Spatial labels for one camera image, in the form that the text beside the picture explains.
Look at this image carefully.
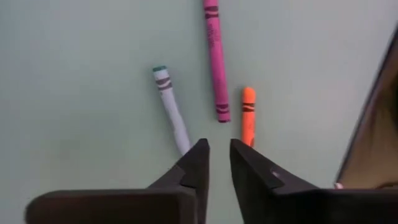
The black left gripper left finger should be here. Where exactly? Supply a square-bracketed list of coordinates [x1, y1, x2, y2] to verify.
[24, 138, 210, 224]

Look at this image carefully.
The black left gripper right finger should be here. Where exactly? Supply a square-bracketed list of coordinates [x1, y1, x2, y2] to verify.
[229, 138, 398, 224]

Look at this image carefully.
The orange crayon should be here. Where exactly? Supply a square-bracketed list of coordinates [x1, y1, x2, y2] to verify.
[241, 86, 257, 149]

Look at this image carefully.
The teal crayon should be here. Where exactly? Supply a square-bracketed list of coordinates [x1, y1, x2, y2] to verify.
[152, 65, 192, 156]

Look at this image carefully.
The purple crayon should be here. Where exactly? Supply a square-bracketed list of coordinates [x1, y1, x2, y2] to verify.
[203, 0, 232, 124]

